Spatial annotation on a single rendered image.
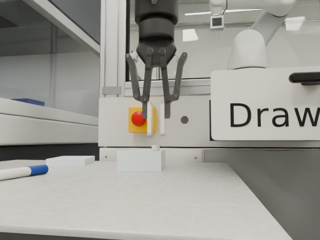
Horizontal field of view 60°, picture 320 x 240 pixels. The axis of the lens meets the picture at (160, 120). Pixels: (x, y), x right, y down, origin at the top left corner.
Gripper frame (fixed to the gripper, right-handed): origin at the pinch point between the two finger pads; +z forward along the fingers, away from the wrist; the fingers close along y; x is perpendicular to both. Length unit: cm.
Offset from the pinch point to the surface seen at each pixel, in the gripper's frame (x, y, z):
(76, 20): -75, 47, -56
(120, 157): 5.3, 6.3, 7.5
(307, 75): 18.2, -22.4, -4.5
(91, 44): -94, 46, -50
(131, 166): 5.3, 4.1, 9.2
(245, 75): 13.9, -15.0, -5.7
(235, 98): 13.7, -13.5, -2.1
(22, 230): 38.3, 5.6, 10.5
